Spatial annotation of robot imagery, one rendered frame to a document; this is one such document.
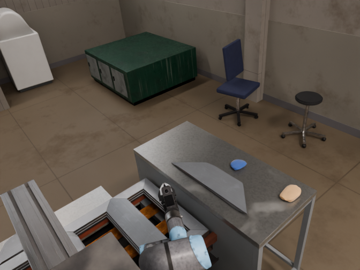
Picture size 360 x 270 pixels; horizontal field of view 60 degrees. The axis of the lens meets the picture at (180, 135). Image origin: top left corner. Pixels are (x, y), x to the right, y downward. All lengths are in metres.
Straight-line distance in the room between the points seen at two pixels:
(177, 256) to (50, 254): 0.48
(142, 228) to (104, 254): 1.56
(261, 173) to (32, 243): 1.78
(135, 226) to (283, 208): 1.00
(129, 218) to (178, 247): 1.26
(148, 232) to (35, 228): 1.47
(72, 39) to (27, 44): 1.49
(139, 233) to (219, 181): 0.66
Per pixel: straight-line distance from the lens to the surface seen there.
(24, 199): 0.92
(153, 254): 1.12
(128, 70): 5.26
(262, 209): 2.08
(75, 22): 8.10
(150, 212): 2.54
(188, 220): 2.26
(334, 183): 3.97
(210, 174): 2.27
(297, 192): 2.18
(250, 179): 2.27
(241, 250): 2.10
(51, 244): 0.78
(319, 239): 3.37
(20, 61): 6.98
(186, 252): 1.11
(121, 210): 2.41
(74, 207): 2.74
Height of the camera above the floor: 2.58
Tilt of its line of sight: 34 degrees down
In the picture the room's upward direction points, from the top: 6 degrees counter-clockwise
